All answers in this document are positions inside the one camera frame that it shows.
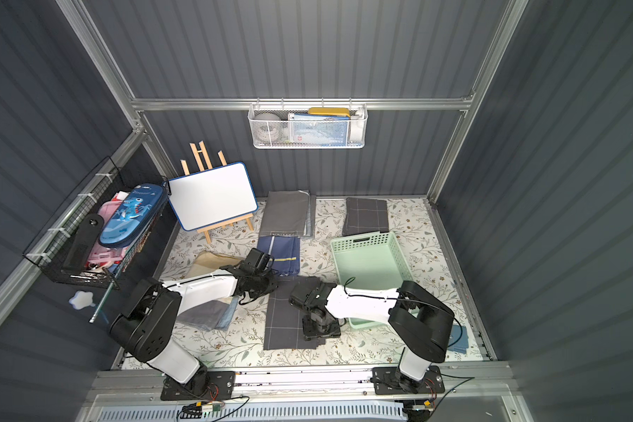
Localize dark grey checked pillowcase front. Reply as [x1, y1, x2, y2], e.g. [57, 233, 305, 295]
[263, 276, 325, 351]

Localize dark grey checked pillowcase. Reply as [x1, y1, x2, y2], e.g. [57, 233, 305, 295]
[263, 276, 325, 351]
[342, 198, 390, 237]

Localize navy blue striped pillowcase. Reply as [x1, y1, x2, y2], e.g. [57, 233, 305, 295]
[257, 237, 300, 276]

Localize beige and grey pillowcase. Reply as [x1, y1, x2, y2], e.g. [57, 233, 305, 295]
[175, 250, 244, 332]

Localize mint green plastic basket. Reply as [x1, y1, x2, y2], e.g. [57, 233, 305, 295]
[328, 231, 413, 330]

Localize dark grey checked pillowcase back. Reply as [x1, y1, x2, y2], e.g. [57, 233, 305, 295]
[342, 198, 390, 237]

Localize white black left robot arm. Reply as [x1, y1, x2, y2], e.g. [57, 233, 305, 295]
[109, 248, 278, 398]

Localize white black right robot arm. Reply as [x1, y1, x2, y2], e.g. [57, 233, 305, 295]
[289, 281, 456, 394]

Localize plain grey folded pillowcase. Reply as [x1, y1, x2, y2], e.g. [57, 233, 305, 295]
[260, 190, 317, 238]

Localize blue packet in mesh basket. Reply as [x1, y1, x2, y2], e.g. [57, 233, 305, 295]
[288, 114, 350, 147]

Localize white mesh hanging basket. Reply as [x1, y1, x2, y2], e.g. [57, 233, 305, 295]
[247, 104, 369, 149]

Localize yellow item in mesh basket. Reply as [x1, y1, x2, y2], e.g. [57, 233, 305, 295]
[308, 107, 351, 118]

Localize floral table mat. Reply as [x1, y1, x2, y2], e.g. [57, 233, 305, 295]
[159, 199, 484, 367]

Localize white board on easel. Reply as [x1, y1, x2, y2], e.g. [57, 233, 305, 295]
[169, 162, 258, 231]

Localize blue shark pencil case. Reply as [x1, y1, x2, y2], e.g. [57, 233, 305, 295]
[98, 184, 168, 248]

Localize small blue cloth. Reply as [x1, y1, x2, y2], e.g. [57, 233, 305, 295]
[448, 325, 469, 353]

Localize white tape roll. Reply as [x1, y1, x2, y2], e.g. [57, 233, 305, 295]
[250, 113, 282, 144]

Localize white flower-shaped hook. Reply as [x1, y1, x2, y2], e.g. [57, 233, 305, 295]
[69, 290, 96, 311]

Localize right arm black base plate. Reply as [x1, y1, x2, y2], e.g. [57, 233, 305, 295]
[370, 365, 446, 397]

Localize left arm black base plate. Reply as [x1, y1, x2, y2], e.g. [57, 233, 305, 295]
[160, 369, 236, 402]

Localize pink item in wire basket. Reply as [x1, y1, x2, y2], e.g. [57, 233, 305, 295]
[86, 191, 128, 270]

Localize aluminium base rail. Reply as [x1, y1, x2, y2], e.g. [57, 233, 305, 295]
[84, 362, 520, 405]

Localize black wire wall basket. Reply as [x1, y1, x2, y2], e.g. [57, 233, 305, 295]
[24, 160, 174, 288]

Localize black object in wire basket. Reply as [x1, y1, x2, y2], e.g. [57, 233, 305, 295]
[62, 214, 105, 274]

